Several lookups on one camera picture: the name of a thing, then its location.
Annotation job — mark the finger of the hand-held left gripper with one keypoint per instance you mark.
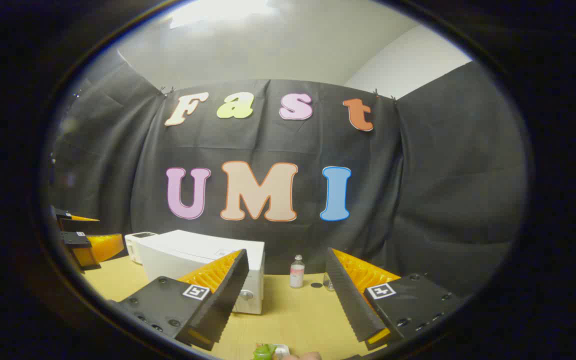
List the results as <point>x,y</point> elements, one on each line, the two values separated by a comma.
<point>105,245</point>
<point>80,222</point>

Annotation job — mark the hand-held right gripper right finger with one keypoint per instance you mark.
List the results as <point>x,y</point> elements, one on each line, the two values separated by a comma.
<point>350,300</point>

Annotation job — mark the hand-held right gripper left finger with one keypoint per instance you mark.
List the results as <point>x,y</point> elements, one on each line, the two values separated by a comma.
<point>228,295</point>

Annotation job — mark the white microwave oven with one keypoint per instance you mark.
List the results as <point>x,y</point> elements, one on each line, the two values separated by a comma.
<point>188,255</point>

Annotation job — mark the lettuce sandwich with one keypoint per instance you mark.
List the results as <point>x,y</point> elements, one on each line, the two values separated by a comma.
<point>263,352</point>

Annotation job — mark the clear glass holder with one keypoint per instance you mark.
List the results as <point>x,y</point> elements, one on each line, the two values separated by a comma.
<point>328,284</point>

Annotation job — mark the white toaster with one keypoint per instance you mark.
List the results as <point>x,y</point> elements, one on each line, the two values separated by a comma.
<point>135,245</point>

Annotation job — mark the clear bottle with pink label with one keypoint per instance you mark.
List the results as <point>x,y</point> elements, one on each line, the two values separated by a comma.
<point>297,275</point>

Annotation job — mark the white plastic tray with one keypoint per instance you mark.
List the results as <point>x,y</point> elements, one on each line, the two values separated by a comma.
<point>282,351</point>

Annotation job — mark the black backdrop cloth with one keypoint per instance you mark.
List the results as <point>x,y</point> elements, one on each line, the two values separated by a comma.
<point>418,190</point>

